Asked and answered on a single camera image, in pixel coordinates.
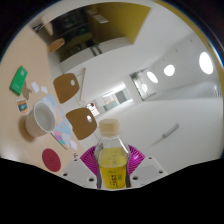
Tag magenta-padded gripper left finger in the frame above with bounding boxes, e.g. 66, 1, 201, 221
61, 144, 101, 190

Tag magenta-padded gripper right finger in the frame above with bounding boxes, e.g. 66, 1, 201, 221
126, 145, 168, 189

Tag clear bottle of yellow drink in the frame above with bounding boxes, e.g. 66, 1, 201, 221
94, 118, 132, 191

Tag flat round red coaster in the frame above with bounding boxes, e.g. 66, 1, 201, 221
41, 148, 63, 173

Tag illustrated pastel paper sheet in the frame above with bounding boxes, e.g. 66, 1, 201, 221
39, 94, 80, 150

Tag brown wooden chair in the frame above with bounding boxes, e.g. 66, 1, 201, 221
46, 37, 66, 55
52, 72, 81, 105
65, 107, 99, 141

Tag beige paper cup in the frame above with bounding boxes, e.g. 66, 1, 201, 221
24, 100, 58, 138

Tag round orange and blue sticker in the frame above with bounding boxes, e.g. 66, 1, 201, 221
16, 98, 31, 115

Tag green potted plant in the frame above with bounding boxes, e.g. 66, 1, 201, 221
129, 71, 140, 83

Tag brown cutout sticker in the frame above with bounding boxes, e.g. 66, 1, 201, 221
21, 81, 33, 101

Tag green card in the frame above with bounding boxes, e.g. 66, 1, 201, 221
9, 65, 29, 97

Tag round ceiling lights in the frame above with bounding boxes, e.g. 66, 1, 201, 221
138, 51, 215, 95

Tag beige side table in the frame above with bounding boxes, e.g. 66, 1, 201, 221
31, 14, 54, 36

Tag hanging white and red sign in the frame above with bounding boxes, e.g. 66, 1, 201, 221
87, 8, 110, 25

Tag white wall lamp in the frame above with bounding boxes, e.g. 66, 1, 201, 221
161, 122, 181, 140

